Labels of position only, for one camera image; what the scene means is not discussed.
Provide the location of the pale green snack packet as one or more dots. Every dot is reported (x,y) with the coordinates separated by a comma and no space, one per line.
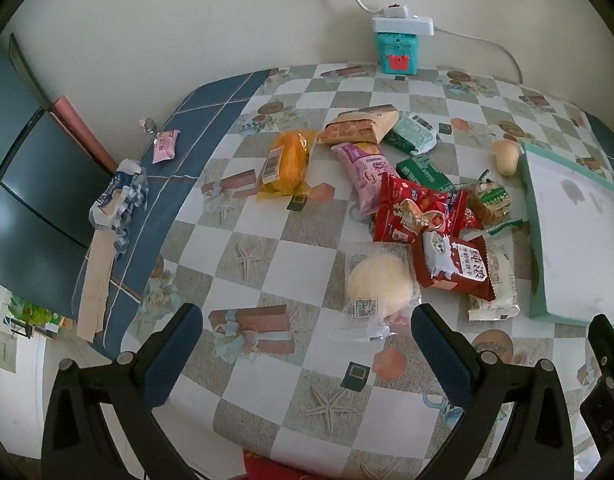
(412,132)

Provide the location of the small green brown snack packet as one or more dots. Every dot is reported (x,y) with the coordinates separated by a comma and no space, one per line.
(492,200)

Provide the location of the white snack packet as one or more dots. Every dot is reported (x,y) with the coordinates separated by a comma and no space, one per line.
(499,280)

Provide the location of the white tray with teal rim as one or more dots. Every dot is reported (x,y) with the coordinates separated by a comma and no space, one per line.
(577,240)

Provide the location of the beige paper strip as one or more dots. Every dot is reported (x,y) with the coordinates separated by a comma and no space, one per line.
(94,290)

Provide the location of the pink board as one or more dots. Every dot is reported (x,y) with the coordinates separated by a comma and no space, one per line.
(84,132)

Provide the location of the checkered printed tablecloth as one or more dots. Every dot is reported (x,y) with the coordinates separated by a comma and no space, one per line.
(267,260)

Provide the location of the small yellow pastry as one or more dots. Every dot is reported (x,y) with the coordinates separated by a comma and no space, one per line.
(506,157)

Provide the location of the dark red snack packet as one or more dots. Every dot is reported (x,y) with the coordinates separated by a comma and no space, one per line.
(452,262)

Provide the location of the yellow snack packet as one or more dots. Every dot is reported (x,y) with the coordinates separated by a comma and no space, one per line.
(287,160)

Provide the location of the clear packet with round bun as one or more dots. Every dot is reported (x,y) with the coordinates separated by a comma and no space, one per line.
(377,285)

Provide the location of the green white wrapper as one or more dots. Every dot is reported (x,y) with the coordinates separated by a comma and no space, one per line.
(507,227)

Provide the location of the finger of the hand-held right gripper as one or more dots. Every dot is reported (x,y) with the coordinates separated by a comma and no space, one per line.
(609,360)

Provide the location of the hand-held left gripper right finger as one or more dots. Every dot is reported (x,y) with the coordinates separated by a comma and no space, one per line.
(439,355)

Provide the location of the green package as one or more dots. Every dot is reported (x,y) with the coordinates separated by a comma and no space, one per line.
(34,312)

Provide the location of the tan orange snack packet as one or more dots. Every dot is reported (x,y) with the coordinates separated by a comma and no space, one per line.
(359,125)

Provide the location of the bright red snack packet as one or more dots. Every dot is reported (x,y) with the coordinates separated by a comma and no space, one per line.
(417,207)

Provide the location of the red cloth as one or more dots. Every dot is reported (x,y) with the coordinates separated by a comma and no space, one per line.
(272,467)

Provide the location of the small pink packet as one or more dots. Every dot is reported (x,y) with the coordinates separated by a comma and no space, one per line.
(166,146)

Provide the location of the dark green snack packet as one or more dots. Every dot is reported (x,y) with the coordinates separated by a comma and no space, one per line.
(424,172)

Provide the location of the crumpled blue white wrapper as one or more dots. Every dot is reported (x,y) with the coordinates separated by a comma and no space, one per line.
(119,195)

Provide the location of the purple snack packet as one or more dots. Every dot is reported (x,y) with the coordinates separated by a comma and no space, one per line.
(367,175)

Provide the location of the teal box with red label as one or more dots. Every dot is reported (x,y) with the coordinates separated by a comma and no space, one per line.
(397,52)

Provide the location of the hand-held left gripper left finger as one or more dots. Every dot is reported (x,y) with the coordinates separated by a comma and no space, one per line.
(172,350)

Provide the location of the clear candy wrapper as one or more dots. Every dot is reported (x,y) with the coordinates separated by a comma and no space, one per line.
(149,126)

